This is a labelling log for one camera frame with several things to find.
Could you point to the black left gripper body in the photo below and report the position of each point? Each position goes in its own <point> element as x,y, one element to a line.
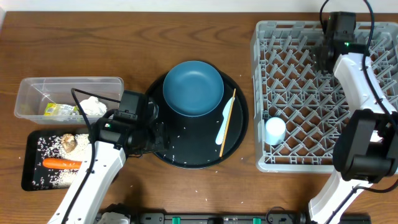
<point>155,138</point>

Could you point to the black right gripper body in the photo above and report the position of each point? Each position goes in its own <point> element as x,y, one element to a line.
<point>319,53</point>

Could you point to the dark blue plate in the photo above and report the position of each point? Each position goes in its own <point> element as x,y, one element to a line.
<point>193,88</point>

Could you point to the white napkin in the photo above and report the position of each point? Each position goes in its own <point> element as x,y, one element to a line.
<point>92,107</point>

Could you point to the light blue plastic knife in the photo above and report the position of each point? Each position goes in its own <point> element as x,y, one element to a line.
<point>225,113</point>

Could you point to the brown food scrap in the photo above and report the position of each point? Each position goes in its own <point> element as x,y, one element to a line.
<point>68,142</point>

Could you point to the light blue cup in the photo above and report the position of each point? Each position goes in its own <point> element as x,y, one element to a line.
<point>275,129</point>

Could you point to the wooden chopstick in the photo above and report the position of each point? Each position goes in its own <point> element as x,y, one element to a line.
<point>227,125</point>

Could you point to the green yellow snack wrapper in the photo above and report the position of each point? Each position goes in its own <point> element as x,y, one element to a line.
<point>63,111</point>

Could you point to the orange carrot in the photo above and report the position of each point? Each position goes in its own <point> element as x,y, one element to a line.
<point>53,163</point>

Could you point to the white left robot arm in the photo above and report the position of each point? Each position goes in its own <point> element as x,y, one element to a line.
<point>116,136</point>

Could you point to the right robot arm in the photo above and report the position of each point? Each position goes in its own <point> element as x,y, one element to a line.
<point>366,150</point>

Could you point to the grey dishwasher rack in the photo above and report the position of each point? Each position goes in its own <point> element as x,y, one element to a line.
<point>287,86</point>

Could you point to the round black tray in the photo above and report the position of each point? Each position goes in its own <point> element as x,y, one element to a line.
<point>192,139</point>

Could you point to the black rectangular tray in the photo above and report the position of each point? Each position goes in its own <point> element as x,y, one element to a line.
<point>44,144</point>

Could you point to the clear plastic bin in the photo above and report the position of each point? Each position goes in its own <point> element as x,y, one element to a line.
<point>36,93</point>

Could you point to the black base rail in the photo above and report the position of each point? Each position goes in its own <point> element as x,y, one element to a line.
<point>118,213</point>

